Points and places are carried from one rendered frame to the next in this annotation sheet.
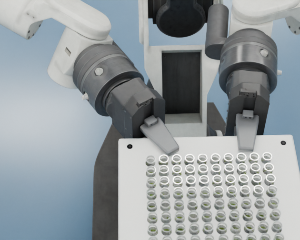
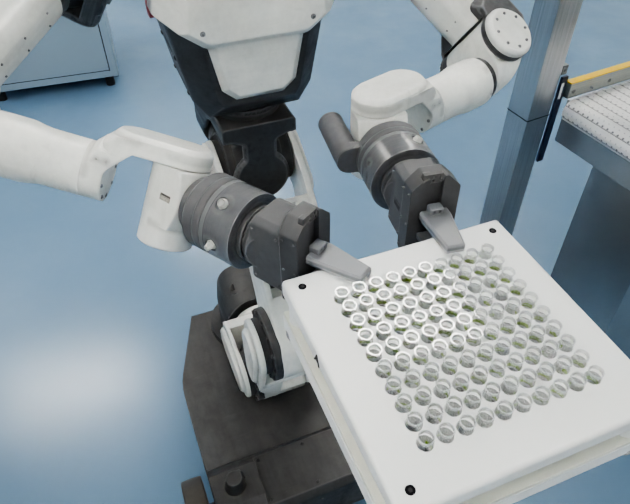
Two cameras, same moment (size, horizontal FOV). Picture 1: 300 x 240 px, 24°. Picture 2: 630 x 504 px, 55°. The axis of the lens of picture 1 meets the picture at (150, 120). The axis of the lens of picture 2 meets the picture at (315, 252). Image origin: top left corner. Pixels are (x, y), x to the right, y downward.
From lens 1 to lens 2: 0.44 m
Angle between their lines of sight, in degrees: 16
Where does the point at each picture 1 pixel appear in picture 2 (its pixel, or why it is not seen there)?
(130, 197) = (336, 352)
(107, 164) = (197, 382)
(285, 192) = (532, 284)
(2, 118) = (58, 371)
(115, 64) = (242, 189)
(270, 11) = (402, 96)
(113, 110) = (255, 252)
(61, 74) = (160, 233)
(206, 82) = not seen: hidden behind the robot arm
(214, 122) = not seen: hidden behind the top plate
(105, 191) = (204, 411)
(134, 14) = not seen: hidden behind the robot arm
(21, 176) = (97, 428)
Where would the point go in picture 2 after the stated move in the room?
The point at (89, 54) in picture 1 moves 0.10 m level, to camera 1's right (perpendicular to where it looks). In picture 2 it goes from (200, 187) to (290, 167)
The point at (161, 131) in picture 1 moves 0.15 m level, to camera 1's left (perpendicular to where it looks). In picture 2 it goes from (338, 255) to (186, 295)
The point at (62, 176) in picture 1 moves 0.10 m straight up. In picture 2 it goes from (145, 414) to (138, 394)
